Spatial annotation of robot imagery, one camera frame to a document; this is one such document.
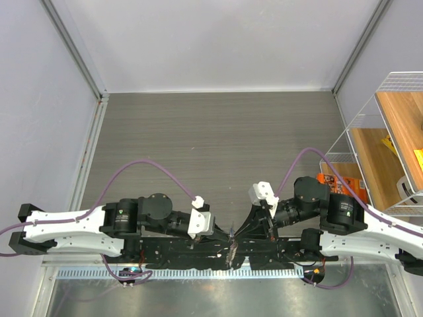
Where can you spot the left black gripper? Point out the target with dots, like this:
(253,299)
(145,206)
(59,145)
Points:
(217,234)

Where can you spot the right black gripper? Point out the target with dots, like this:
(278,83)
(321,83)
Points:
(259,222)

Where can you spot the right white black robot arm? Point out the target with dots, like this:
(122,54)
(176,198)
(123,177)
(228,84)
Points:
(345,227)

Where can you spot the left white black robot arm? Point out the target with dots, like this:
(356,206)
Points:
(113,229)

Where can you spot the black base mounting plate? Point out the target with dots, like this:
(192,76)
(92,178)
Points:
(184,254)

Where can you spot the orange snack box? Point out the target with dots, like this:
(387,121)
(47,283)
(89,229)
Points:
(336,186)

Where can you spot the white device on shelf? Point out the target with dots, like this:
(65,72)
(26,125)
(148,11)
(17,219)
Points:
(405,191)

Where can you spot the yellow packet on shelf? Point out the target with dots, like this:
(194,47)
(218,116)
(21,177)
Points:
(389,144)

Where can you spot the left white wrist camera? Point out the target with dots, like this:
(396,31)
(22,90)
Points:
(201,223)

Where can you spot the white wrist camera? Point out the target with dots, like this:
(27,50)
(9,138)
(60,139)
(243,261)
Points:
(201,223)
(263,191)

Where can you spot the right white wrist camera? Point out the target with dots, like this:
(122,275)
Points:
(263,191)

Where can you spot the white slotted cable duct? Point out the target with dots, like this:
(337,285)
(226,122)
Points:
(92,272)

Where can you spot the white wire shelf rack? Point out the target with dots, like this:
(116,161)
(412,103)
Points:
(382,147)

